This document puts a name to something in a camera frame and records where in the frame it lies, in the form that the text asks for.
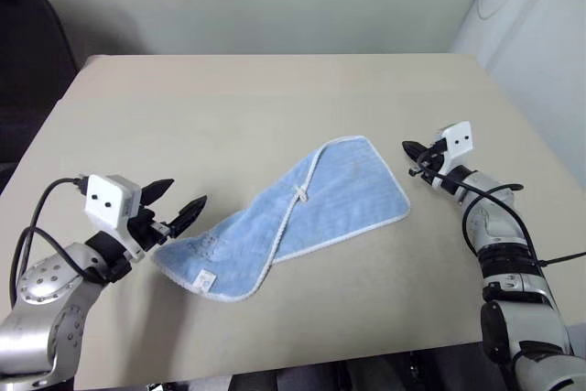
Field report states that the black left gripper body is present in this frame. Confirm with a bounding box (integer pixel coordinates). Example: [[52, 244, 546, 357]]
[[126, 201, 178, 254]]

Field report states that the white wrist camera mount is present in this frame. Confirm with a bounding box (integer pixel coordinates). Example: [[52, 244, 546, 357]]
[[433, 120, 473, 173], [84, 173, 144, 258]]

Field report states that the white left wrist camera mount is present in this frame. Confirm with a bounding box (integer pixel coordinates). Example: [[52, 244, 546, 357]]
[[84, 173, 144, 258]]

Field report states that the light blue towel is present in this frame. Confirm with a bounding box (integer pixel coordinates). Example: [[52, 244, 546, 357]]
[[152, 134, 411, 305]]

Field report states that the black cable tie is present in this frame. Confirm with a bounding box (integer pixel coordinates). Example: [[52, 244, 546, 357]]
[[533, 251, 586, 269]]

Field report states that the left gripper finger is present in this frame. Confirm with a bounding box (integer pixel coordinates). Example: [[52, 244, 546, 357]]
[[139, 177, 177, 207], [168, 194, 209, 238]]

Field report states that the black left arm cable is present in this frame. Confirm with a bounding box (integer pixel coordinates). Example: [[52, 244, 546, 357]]
[[10, 174, 95, 310]]

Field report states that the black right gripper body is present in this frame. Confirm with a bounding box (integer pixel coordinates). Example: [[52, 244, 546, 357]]
[[414, 139, 448, 190]]

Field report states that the black office chair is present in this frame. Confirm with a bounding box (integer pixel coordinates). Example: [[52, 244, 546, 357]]
[[0, 0, 80, 193]]

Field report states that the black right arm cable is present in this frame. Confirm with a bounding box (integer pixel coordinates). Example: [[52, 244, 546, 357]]
[[416, 146, 547, 269]]

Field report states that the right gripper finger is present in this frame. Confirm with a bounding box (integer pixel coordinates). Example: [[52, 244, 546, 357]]
[[401, 139, 428, 162], [407, 161, 434, 185]]

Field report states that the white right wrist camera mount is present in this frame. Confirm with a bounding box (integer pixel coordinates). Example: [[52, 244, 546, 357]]
[[433, 120, 473, 173]]

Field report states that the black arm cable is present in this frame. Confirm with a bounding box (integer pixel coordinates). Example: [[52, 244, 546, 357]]
[[10, 174, 95, 310], [416, 146, 547, 269]]

